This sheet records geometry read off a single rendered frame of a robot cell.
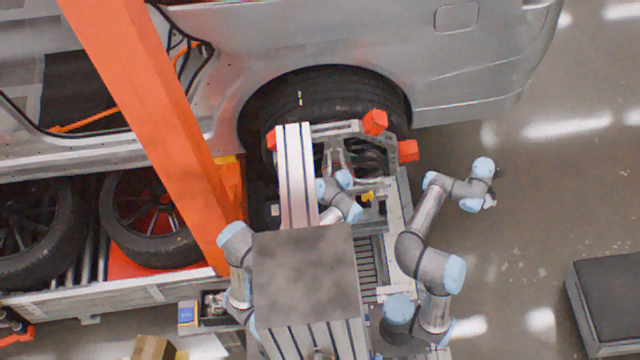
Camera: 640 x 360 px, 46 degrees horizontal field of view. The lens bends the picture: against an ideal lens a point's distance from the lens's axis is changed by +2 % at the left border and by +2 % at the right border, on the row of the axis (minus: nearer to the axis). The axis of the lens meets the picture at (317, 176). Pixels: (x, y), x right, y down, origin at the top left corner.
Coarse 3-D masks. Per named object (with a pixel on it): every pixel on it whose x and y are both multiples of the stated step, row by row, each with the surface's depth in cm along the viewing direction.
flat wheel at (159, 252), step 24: (144, 168) 390; (120, 192) 380; (168, 192) 380; (120, 216) 370; (120, 240) 361; (144, 240) 360; (168, 240) 358; (192, 240) 358; (144, 264) 374; (168, 264) 369; (192, 264) 374
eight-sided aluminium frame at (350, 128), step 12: (348, 120) 308; (360, 120) 309; (312, 132) 307; (324, 132) 306; (336, 132) 305; (348, 132) 305; (360, 132) 305; (384, 132) 316; (384, 144) 315; (396, 144) 317; (276, 156) 319; (396, 156) 325; (276, 168) 323; (396, 168) 333; (360, 192) 348
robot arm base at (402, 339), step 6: (384, 324) 285; (384, 330) 286; (384, 336) 288; (390, 336) 286; (396, 336) 283; (402, 336) 283; (408, 336) 284; (414, 336) 288; (390, 342) 287; (396, 342) 286; (402, 342) 285; (408, 342) 286
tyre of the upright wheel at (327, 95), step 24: (312, 72) 315; (336, 72) 314; (360, 72) 317; (288, 96) 316; (312, 96) 309; (336, 96) 308; (360, 96) 310; (384, 96) 318; (264, 120) 326; (288, 120) 310; (312, 120) 309; (264, 144) 324
